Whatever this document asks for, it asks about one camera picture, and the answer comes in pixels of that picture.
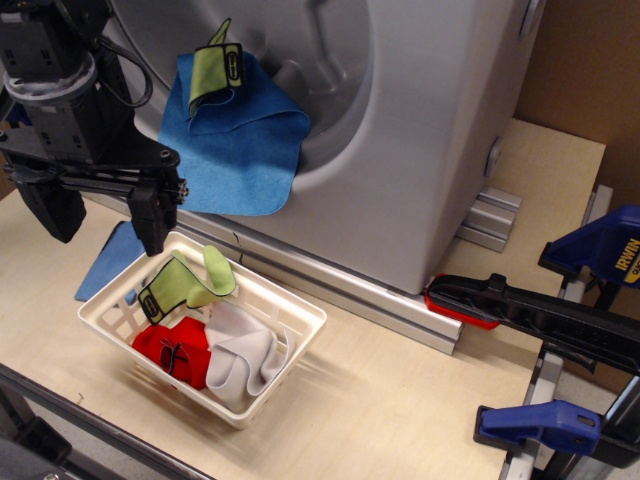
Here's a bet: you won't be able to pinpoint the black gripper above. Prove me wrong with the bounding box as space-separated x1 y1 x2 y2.
1 89 187 257

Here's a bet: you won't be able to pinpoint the large blue cloth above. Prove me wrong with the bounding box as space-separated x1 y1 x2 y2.
159 53 310 216

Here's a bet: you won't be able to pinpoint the green cloth with black trim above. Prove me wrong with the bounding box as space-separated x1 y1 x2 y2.
188 18 246 118

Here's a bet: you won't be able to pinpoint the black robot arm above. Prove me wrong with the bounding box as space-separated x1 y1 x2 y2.
1 1 187 256

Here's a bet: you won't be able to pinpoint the white plastic laundry basket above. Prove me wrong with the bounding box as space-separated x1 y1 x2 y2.
78 233 327 429

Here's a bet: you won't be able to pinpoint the grey toy washing machine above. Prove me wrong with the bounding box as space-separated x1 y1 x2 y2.
112 1 544 294

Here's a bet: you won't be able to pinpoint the light blue cloth on table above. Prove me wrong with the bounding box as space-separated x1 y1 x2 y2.
74 221 145 301

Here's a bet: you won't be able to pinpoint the green cloth in basket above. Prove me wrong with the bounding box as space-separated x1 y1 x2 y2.
137 246 236 325

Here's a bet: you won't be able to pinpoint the red cloth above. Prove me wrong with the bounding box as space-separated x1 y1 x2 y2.
132 316 211 390

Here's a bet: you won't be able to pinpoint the light grey cloth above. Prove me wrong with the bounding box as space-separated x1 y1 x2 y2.
205 302 284 413

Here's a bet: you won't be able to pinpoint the aluminium extrusion side block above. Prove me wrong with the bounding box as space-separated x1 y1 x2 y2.
456 186 522 253

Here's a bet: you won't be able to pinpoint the black and red bar clamp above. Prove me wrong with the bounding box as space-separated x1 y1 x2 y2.
425 273 639 376

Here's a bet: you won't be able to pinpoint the brown cardboard panel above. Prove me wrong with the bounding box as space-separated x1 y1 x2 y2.
516 1 639 205

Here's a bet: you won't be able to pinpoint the blue Irwin clamp upper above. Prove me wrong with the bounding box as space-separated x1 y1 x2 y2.
538 205 639 288

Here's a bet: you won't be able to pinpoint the blue clamp lower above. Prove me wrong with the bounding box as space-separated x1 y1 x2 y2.
473 400 639 469

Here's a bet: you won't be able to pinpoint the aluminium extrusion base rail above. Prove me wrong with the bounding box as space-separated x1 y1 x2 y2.
82 194 464 356

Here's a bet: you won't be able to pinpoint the black metal table frame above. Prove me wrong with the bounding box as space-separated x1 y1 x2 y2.
1 365 208 479

